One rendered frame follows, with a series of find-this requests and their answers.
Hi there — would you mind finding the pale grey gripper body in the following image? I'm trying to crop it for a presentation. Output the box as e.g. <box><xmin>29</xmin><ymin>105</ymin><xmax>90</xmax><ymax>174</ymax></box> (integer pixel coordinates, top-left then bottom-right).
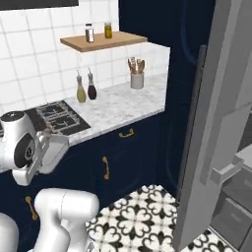
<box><xmin>38</xmin><ymin>132</ymin><xmax>71</xmax><ymax>175</ymax></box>

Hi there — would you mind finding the grey freezer drawer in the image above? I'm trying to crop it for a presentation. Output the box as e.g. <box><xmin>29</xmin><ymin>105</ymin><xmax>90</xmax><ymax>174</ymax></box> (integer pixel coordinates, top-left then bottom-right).
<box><xmin>210</xmin><ymin>165</ymin><xmax>252</xmax><ymax>251</ymax></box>

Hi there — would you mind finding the navy cupboard door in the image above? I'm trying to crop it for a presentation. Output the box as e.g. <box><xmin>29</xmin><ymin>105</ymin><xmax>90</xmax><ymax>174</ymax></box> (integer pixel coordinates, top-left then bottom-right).
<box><xmin>94</xmin><ymin>131</ymin><xmax>162</xmax><ymax>206</ymax></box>
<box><xmin>0</xmin><ymin>144</ymin><xmax>98</xmax><ymax>252</ymax></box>

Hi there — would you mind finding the black hob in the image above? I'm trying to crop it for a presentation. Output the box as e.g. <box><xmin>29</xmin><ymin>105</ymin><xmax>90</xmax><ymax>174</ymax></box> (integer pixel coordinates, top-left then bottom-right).
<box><xmin>0</xmin><ymin>99</ymin><xmax>93</xmax><ymax>138</ymax></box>

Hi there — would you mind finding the yellow oil bottle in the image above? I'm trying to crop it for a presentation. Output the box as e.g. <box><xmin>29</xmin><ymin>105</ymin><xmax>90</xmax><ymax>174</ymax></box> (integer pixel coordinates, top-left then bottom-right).
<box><xmin>76</xmin><ymin>70</ymin><xmax>88</xmax><ymax>104</ymax></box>

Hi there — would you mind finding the dark vinegar bottle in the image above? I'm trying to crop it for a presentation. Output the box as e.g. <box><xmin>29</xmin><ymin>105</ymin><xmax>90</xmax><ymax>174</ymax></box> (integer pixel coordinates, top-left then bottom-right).
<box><xmin>87</xmin><ymin>67</ymin><xmax>98</xmax><ymax>101</ymax></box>

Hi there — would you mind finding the navy drawer front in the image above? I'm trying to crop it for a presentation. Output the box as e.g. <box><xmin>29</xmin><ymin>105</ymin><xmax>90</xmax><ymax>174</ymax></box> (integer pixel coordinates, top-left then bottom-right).
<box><xmin>69</xmin><ymin>112</ymin><xmax>165</xmax><ymax>156</ymax></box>

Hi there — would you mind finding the grey utensil pot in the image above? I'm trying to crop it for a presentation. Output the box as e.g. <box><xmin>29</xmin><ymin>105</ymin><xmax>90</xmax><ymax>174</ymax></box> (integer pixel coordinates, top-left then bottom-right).
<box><xmin>130</xmin><ymin>72</ymin><xmax>145</xmax><ymax>91</ymax></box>

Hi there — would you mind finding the wooden spatula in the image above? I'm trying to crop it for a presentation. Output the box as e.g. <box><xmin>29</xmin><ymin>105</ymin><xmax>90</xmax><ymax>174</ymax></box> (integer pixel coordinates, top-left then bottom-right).
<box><xmin>127</xmin><ymin>56</ymin><xmax>138</xmax><ymax>76</ymax></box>

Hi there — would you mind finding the wooden spoon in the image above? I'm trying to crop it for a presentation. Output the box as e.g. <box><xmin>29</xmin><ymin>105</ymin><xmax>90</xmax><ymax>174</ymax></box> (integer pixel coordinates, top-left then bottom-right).
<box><xmin>136</xmin><ymin>58</ymin><xmax>147</xmax><ymax>76</ymax></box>

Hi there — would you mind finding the jar with dark contents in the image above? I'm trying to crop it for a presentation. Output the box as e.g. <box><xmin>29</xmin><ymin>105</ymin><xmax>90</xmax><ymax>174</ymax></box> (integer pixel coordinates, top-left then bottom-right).
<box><xmin>85</xmin><ymin>23</ymin><xmax>95</xmax><ymax>44</ymax></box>

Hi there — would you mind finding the jar with yellow-green contents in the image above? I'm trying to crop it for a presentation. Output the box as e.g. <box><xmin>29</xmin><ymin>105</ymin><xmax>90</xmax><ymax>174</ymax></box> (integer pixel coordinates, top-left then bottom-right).
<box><xmin>103</xmin><ymin>22</ymin><xmax>113</xmax><ymax>39</ymax></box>

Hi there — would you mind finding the black range hood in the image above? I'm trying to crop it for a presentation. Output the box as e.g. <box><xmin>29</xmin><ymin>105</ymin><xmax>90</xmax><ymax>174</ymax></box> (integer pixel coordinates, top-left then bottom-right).
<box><xmin>0</xmin><ymin>0</ymin><xmax>80</xmax><ymax>12</ymax></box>

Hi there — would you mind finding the grey fridge door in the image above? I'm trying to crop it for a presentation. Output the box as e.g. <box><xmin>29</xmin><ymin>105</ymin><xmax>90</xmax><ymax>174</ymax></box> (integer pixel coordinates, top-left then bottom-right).
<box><xmin>172</xmin><ymin>0</ymin><xmax>252</xmax><ymax>252</ymax></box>

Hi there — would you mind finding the grey fridge door shelf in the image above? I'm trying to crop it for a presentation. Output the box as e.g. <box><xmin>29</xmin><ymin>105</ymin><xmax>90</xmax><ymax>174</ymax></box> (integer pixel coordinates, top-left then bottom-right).
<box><xmin>210</xmin><ymin>157</ymin><xmax>246</xmax><ymax>185</ymax></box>

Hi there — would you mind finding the navy tall cabinet panel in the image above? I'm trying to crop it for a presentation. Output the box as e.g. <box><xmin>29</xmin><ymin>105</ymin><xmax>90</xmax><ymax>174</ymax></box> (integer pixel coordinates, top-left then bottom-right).
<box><xmin>118</xmin><ymin>0</ymin><xmax>217</xmax><ymax>199</ymax></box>

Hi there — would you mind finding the brass cupboard door handle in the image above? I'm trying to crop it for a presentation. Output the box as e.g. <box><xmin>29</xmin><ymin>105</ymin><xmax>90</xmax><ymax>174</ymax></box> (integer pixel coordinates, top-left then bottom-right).
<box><xmin>101</xmin><ymin>156</ymin><xmax>110</xmax><ymax>181</ymax></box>
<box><xmin>25</xmin><ymin>195</ymin><xmax>39</xmax><ymax>221</ymax></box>

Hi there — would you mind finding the brass drawer handle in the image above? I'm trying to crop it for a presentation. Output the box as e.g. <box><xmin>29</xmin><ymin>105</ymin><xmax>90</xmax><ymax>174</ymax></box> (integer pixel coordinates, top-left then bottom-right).
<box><xmin>118</xmin><ymin>128</ymin><xmax>136</xmax><ymax>139</ymax></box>

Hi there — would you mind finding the wooden wall shelf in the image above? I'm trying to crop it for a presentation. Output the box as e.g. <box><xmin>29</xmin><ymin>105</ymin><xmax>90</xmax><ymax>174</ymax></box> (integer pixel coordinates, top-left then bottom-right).
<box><xmin>59</xmin><ymin>31</ymin><xmax>149</xmax><ymax>53</ymax></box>

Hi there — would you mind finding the dark grey fridge door handle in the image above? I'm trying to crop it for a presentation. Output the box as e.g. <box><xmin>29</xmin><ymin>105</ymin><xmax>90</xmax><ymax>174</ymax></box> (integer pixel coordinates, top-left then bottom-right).
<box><xmin>176</xmin><ymin>44</ymin><xmax>208</xmax><ymax>199</ymax></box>

